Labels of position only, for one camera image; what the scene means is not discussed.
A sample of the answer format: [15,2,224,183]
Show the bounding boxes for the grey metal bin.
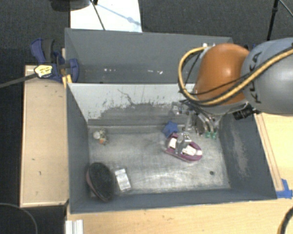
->
[64,27,278,214]

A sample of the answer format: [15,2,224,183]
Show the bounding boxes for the white and orange small toy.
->
[92,128,109,145]

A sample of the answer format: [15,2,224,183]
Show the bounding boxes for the blue cloth piece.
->
[162,120,179,138]

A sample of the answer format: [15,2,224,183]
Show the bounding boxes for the pale wood flat board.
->
[19,64,70,208]

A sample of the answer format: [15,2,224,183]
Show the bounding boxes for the purple and white toy shoe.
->
[162,133,203,163]

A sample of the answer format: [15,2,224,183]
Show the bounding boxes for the black cylinder on white bracket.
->
[232,103,258,121]

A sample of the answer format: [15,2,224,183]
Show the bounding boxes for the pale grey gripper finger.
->
[183,132,193,150]
[175,134,185,156]

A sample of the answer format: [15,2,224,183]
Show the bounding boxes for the silver foil packet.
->
[114,168,132,192]

